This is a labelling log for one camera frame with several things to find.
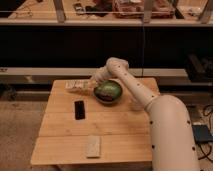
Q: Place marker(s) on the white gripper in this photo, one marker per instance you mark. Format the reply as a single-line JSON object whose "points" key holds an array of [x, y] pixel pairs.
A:
{"points": [[99, 76]]}

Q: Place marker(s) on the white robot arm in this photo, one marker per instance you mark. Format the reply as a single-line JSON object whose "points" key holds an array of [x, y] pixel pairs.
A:
{"points": [[172, 140]]}

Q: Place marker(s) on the green ceramic bowl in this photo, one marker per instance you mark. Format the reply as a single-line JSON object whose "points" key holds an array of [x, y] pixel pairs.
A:
{"points": [[108, 92]]}

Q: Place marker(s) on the black smartphone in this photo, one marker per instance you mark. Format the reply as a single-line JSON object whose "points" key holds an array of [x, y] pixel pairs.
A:
{"points": [[79, 110]]}

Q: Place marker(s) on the wooden table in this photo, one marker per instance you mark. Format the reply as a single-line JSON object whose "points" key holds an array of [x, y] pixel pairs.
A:
{"points": [[125, 135]]}

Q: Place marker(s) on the beige sponge block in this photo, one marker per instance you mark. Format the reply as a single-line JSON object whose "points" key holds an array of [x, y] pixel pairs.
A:
{"points": [[93, 146]]}

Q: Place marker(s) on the dark device on shelf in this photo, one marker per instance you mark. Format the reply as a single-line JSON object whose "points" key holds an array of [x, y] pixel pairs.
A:
{"points": [[78, 8]]}

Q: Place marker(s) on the packaged goods on shelf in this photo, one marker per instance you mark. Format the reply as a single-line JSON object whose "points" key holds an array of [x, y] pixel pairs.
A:
{"points": [[135, 9]]}

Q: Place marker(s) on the wooden shelf bench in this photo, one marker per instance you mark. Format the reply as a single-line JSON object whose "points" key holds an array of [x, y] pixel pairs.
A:
{"points": [[100, 13]]}

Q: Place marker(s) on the dark blue box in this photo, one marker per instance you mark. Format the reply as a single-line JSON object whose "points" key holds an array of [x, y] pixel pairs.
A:
{"points": [[202, 134]]}

